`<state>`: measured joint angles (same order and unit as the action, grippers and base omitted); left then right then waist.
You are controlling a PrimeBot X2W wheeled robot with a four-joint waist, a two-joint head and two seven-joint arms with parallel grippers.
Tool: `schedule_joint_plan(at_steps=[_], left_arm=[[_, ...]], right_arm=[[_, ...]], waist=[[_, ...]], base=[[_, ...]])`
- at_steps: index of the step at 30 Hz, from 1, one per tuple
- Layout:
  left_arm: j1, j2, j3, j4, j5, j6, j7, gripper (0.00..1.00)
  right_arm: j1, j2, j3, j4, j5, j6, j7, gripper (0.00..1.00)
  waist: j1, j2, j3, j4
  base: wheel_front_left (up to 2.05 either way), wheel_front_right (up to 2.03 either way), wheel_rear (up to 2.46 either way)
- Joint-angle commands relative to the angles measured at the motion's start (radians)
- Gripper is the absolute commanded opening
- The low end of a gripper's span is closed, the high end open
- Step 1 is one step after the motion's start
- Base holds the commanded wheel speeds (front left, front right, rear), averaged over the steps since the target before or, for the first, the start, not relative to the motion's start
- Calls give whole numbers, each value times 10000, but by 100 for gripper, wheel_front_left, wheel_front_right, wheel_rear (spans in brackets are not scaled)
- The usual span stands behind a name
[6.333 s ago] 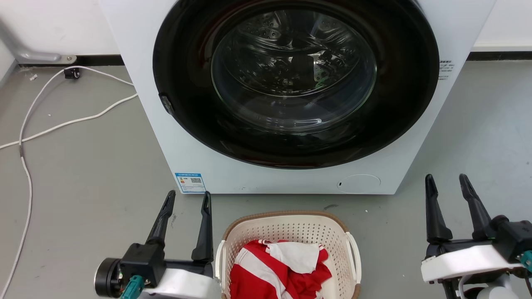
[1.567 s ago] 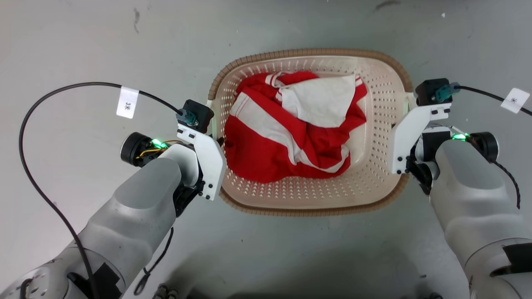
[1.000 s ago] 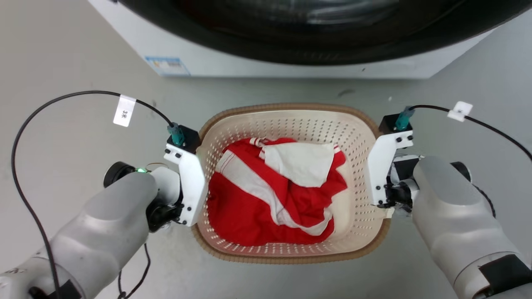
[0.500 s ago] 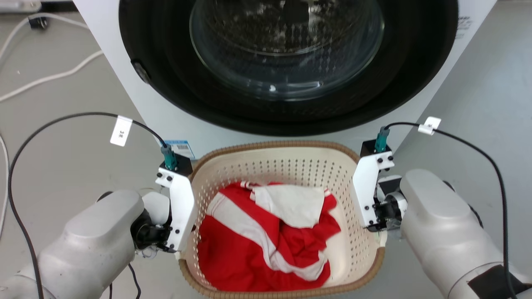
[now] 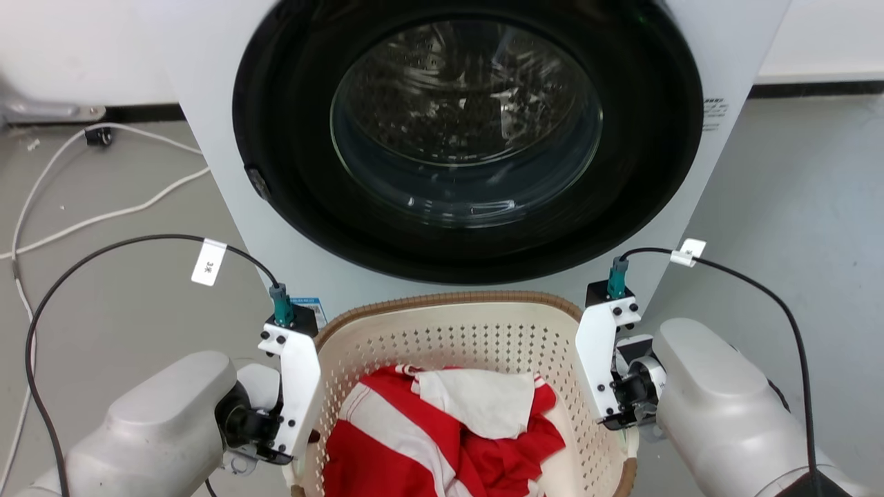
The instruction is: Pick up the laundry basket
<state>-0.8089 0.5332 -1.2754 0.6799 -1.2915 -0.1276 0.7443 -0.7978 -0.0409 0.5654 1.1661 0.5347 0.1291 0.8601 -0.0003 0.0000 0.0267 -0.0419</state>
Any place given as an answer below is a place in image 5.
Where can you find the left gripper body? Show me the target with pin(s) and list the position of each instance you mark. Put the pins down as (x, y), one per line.
(248, 424)

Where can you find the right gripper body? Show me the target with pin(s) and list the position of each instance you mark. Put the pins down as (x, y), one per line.
(639, 386)

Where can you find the cream perforated laundry basket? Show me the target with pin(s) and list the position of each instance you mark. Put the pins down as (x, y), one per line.
(449, 338)

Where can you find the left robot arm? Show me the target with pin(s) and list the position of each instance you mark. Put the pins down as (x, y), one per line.
(152, 428)

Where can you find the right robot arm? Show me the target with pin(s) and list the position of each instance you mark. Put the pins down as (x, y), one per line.
(718, 414)

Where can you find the blue and white sticker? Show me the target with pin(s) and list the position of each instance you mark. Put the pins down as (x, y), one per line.
(311, 307)

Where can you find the red white striped garment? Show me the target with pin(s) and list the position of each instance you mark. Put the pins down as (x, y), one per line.
(497, 462)

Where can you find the white cloth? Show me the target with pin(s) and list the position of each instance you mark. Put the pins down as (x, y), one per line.
(476, 404)

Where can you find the round black washer door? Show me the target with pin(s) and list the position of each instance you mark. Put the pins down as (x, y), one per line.
(290, 207)

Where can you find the grey door latch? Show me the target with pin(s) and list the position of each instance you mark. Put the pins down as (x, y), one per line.
(257, 183)

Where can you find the grey text label sticker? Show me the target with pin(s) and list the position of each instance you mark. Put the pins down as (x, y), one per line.
(715, 114)

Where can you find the black floor plug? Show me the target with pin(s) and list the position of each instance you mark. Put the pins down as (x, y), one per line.
(99, 137)

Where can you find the black baseboard strip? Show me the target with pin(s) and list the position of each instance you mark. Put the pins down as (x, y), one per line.
(815, 89)
(145, 112)

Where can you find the white front-load washing machine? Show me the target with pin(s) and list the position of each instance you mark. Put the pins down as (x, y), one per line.
(200, 76)

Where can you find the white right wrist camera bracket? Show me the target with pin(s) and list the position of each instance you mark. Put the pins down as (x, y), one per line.
(597, 359)

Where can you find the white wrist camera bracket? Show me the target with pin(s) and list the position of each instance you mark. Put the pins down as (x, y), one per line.
(597, 359)
(300, 386)

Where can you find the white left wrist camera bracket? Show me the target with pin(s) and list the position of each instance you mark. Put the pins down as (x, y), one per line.
(300, 386)

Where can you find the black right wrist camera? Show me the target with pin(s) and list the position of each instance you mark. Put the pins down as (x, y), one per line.
(595, 291)

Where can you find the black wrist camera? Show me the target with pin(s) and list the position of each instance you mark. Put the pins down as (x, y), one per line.
(595, 291)
(306, 321)

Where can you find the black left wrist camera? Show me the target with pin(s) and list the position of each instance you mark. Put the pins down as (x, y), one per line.
(306, 321)

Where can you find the grey metal base plate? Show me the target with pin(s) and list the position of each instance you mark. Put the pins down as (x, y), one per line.
(48, 109)

